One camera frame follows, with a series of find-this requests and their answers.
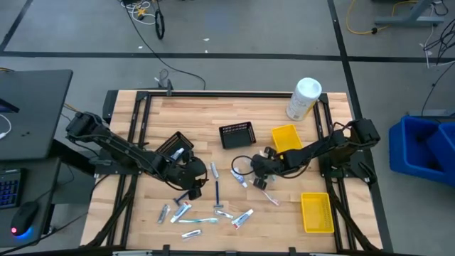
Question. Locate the small white toothpaste tube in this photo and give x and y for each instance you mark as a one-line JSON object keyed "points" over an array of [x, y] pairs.
{"points": [[177, 153]]}

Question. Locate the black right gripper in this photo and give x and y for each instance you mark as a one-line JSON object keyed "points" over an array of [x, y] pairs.
{"points": [[266, 165]]}

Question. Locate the white toothpaste tube red end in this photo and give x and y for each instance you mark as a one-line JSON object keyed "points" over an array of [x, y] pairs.
{"points": [[242, 218]]}

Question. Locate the silver foil packet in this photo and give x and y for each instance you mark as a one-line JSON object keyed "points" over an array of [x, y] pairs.
{"points": [[164, 213], [224, 214]]}

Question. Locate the white wipes canister yellow label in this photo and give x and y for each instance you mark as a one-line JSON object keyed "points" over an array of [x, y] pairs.
{"points": [[304, 99]]}

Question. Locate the black desk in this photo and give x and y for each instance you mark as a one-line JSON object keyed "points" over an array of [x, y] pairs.
{"points": [[35, 113]]}

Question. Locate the black computer mouse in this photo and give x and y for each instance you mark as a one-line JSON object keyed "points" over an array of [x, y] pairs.
{"points": [[24, 217]]}

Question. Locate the dark flat device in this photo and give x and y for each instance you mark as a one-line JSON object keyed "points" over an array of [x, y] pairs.
{"points": [[7, 106]]}

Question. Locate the white red blue toothpaste tube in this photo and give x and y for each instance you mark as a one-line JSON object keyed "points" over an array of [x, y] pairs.
{"points": [[180, 212]]}

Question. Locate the grey table leg base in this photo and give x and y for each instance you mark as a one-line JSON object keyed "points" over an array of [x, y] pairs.
{"points": [[409, 20]]}

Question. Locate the blue plastic bin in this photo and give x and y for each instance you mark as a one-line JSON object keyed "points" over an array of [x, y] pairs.
{"points": [[444, 142], [416, 156]]}

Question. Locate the yellow slotted plastic basket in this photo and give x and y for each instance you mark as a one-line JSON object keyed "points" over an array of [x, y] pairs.
{"points": [[316, 213], [286, 137]]}

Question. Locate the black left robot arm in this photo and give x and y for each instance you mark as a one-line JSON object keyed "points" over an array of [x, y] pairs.
{"points": [[117, 147]]}

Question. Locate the black slotted plastic basket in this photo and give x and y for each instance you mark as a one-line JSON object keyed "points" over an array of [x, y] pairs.
{"points": [[170, 142], [237, 137]]}

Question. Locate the green toothbrush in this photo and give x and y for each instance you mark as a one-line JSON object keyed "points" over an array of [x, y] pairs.
{"points": [[199, 220]]}

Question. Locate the dark lower desk surface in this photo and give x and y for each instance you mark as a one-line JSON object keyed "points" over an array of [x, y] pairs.
{"points": [[39, 185]]}

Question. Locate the black keyboard blue backlight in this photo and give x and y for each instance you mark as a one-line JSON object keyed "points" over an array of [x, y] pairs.
{"points": [[9, 188]]}

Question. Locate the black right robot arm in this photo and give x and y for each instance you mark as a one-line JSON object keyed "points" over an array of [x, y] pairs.
{"points": [[334, 145]]}

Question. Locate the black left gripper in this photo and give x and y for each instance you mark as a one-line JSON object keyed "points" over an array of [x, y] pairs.
{"points": [[188, 172]]}

